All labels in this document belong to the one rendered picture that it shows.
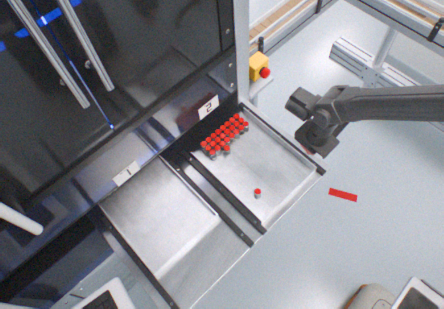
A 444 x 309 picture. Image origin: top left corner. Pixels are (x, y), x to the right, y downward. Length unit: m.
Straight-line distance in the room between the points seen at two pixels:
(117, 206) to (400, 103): 0.92
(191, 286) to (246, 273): 0.91
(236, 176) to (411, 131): 1.54
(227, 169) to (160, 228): 0.29
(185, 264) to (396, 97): 0.77
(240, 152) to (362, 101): 0.62
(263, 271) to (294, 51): 1.54
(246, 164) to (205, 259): 0.34
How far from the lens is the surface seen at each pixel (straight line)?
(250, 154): 1.28
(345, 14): 3.08
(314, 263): 2.09
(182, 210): 1.22
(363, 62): 2.03
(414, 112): 0.72
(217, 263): 1.17
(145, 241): 1.22
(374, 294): 1.84
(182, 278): 1.17
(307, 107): 0.87
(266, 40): 1.53
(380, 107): 0.74
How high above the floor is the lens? 2.02
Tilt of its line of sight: 61 degrees down
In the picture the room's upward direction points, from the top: 8 degrees counter-clockwise
